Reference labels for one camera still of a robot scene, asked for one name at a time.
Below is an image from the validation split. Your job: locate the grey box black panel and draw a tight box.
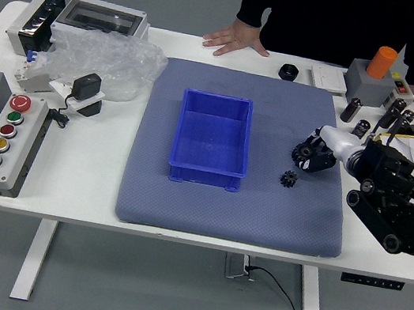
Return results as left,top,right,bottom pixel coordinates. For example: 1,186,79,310
2,0,67,62

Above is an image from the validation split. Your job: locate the dark cylindrical capacitor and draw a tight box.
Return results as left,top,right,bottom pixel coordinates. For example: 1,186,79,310
376,94,409,133
389,106,414,138
348,115,373,145
339,95,364,126

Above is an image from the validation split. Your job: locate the white circuit breaker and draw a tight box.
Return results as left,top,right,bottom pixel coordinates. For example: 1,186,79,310
10,46,59,98

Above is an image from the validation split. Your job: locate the black hex nut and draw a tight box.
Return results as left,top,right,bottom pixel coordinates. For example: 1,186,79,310
277,61,302,84

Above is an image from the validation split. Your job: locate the clear plastic bag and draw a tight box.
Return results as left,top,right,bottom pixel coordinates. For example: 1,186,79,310
28,19,172,111

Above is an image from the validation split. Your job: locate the black power adapter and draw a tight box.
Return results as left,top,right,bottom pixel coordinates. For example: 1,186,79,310
70,69,104,101

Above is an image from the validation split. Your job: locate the big black gear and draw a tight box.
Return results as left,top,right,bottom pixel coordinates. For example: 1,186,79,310
290,142,316,169

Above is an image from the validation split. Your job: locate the grey distribution box clear lid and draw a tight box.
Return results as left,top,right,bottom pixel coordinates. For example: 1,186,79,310
51,0,154,47

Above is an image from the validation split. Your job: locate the white switch box red button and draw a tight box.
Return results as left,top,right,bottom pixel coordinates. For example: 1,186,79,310
384,70,414,109

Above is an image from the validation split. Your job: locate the person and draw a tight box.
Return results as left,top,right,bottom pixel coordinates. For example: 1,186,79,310
226,0,414,86

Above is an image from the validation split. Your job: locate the grey-blue mat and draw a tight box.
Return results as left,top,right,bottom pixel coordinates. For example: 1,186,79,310
112,51,371,262

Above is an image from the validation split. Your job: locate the black adapter cord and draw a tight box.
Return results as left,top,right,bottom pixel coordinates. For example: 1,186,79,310
44,89,77,130

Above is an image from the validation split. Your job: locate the white socket plate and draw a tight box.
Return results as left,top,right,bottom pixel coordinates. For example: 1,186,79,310
43,77,108,120

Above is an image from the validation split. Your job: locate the small black gear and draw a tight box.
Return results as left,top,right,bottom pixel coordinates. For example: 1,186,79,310
278,168,300,189

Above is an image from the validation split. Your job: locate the orange cylinder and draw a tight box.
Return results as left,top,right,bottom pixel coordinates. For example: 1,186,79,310
364,43,400,83

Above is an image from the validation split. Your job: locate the grey block holder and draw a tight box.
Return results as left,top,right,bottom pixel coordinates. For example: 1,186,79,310
339,55,400,111

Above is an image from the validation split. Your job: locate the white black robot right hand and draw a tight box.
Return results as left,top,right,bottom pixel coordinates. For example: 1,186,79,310
296,121,365,181

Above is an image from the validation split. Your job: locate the person's right hand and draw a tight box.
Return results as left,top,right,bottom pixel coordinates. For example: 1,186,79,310
199,13,276,66

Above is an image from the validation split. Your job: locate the blue plastic box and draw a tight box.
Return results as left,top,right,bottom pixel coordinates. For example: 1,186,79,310
165,86,262,195

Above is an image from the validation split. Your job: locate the white wall switch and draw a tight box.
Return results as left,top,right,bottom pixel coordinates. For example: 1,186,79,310
307,63,350,96

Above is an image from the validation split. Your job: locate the grey under-table power box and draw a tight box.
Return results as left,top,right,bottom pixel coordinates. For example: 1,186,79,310
222,251,261,284

